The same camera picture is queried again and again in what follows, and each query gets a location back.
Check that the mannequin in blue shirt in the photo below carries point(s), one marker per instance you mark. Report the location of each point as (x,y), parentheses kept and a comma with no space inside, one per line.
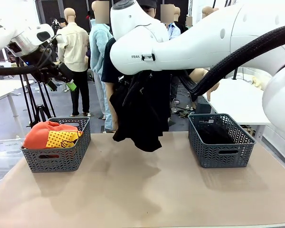
(174,31)

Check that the black camera tripod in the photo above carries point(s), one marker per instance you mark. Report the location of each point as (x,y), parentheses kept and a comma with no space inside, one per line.
(35,109)

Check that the clear plastic storage bin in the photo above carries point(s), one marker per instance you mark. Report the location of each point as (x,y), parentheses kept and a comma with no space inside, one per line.
(2,161)

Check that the mannequin in cream shirt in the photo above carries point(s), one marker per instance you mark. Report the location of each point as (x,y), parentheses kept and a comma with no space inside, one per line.
(74,52)

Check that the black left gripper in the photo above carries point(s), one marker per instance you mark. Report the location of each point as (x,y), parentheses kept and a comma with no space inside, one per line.
(41,66)

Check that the person in black T-shirt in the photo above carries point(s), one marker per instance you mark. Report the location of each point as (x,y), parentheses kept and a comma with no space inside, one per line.
(109,64)

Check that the orange printed T-shirt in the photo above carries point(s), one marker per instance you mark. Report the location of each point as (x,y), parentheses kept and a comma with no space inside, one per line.
(42,135)

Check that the person's left hand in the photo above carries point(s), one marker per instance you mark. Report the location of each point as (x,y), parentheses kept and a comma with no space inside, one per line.
(213,91)

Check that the background person black hair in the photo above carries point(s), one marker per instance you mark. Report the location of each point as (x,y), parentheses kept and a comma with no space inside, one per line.
(62,22)

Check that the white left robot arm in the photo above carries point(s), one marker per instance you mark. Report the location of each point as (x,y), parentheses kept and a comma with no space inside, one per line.
(12,26)

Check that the black garment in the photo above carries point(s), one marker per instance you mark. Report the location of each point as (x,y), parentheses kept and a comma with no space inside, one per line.
(142,114)

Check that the white side table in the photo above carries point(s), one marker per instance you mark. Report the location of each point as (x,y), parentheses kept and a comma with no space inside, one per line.
(2,89)
(240,104)

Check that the grey plastic lattice basket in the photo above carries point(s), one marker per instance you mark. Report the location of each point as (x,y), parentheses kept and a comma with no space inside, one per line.
(223,154)
(59,159)

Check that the person's left forearm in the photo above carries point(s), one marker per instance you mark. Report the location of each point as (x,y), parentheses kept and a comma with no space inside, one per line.
(198,74)

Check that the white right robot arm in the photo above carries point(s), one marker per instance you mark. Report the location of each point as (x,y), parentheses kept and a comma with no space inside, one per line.
(204,42)

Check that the mannequin in blue fleece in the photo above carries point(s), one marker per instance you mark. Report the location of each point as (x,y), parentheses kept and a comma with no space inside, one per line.
(98,52)

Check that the black trousers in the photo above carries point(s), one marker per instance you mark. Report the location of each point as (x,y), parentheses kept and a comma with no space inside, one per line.
(216,136)

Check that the mannequin in white coat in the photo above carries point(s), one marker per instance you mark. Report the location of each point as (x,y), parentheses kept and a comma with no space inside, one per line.
(207,12)

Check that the person's right forearm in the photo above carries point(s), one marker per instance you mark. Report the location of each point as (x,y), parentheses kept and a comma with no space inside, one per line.
(109,99)

